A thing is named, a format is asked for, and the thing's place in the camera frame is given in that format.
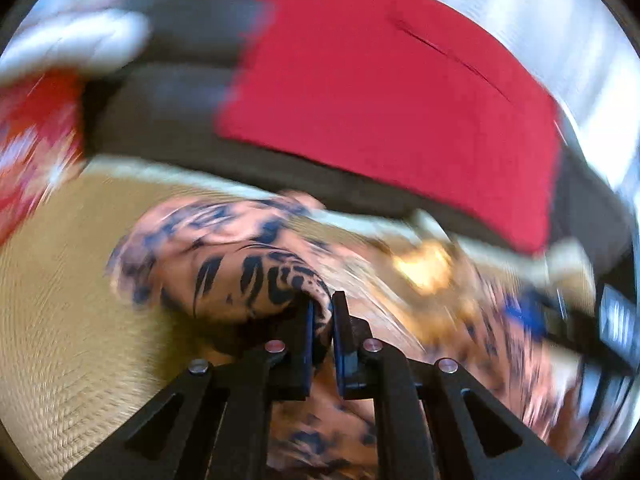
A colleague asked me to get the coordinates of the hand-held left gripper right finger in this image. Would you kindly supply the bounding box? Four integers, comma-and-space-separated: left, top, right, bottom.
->
331, 291, 581, 480

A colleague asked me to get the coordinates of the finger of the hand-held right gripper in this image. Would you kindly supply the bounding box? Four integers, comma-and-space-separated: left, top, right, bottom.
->
502, 287, 603, 358

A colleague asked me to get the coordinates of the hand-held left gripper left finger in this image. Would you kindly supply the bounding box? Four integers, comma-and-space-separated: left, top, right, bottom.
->
62, 297, 316, 480

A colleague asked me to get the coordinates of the orange floral garment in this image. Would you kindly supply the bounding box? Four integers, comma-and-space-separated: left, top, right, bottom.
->
105, 189, 596, 480

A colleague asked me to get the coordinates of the woven straw mat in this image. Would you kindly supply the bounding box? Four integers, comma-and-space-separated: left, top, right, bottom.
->
0, 159, 451, 480

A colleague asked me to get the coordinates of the cream mattress edge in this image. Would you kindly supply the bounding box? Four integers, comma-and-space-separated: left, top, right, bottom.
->
87, 154, 596, 287

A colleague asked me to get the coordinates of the red cloth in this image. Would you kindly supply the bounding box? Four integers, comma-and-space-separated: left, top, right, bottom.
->
215, 0, 563, 257

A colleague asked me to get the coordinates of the white ribbed headboard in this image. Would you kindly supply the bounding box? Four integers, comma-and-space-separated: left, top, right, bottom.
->
370, 0, 636, 201

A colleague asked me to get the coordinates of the red printed packet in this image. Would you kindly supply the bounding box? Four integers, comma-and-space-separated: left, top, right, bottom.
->
0, 70, 87, 247

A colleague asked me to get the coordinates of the white cloth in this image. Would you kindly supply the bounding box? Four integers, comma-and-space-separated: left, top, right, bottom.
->
0, 7, 152, 87

